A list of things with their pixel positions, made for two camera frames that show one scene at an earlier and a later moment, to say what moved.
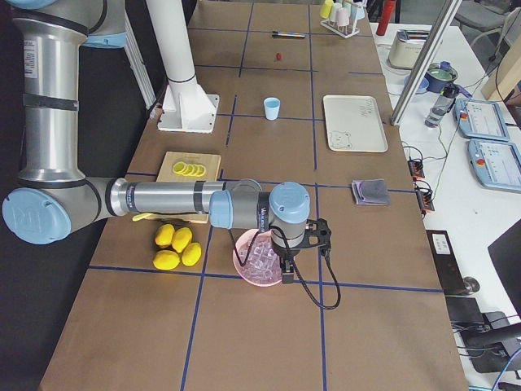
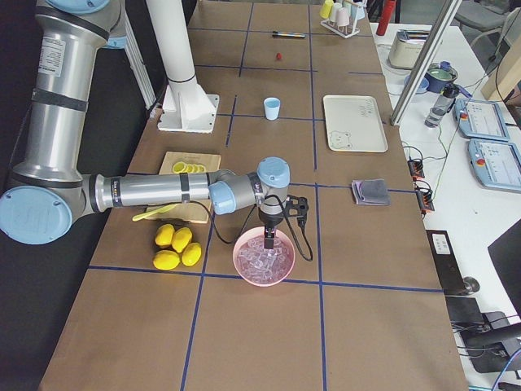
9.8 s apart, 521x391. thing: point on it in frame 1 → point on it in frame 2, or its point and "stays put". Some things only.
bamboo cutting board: (188, 167) stays put
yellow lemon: (191, 254) stays put
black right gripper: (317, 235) → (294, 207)
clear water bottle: (442, 106) stays put
